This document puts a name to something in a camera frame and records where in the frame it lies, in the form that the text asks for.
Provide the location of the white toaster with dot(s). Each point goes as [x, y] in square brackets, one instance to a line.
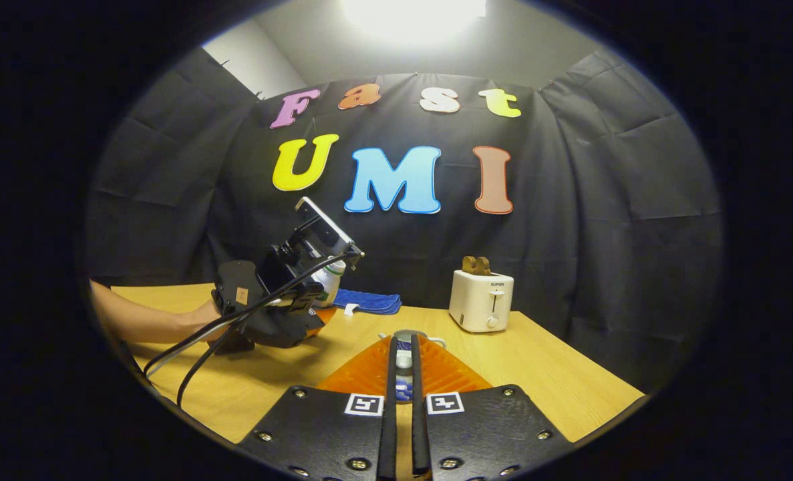
[480, 300]

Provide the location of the brown bread slice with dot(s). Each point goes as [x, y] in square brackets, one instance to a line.
[476, 266]

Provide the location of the white water bottle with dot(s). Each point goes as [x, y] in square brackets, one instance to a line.
[335, 277]

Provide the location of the white teacup lid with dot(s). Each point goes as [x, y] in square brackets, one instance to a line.
[403, 361]

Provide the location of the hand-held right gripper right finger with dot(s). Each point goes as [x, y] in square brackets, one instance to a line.
[420, 434]

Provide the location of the ceiling light panel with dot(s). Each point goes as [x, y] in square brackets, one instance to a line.
[413, 13]

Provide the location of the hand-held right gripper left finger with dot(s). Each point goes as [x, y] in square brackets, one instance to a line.
[389, 427]

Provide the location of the blue towel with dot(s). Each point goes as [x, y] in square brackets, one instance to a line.
[369, 300]

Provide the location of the white blue-flowered teacup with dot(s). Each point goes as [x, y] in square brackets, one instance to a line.
[403, 389]

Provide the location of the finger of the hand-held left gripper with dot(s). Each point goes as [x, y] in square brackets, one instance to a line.
[326, 314]

